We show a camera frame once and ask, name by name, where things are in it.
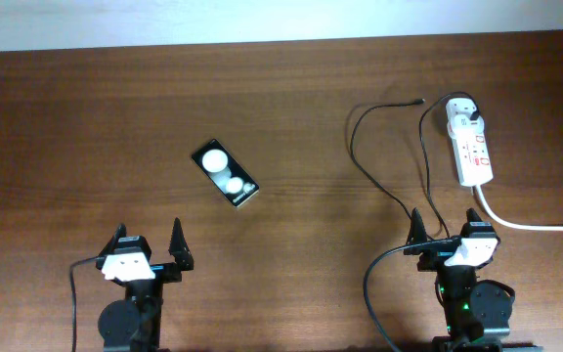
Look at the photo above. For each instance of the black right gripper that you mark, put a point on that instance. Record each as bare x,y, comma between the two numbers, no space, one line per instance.
430,259

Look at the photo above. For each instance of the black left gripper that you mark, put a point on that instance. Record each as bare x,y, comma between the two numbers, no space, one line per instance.
177,247

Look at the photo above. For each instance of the white power strip red switches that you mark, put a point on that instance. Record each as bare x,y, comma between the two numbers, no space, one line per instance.
472,158

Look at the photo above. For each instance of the black smartphone with lit screen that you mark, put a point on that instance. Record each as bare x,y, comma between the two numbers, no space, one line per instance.
233,181

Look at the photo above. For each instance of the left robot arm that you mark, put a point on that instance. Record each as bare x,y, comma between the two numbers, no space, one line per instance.
132,324

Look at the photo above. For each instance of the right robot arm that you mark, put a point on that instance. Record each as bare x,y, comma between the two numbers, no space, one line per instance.
476,312

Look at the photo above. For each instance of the white USB charger plug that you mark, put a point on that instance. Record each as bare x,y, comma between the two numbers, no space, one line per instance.
462,125

